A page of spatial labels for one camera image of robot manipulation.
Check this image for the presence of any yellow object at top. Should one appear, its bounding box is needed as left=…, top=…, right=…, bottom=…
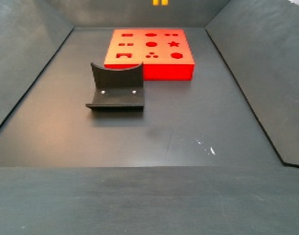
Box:
left=152, top=0, right=170, bottom=6

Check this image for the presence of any black curved holder stand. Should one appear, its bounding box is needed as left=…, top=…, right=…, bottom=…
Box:
left=86, top=63, right=144, bottom=110

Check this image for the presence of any red shape sorting block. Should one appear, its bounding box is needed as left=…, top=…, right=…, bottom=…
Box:
left=104, top=28, right=195, bottom=81

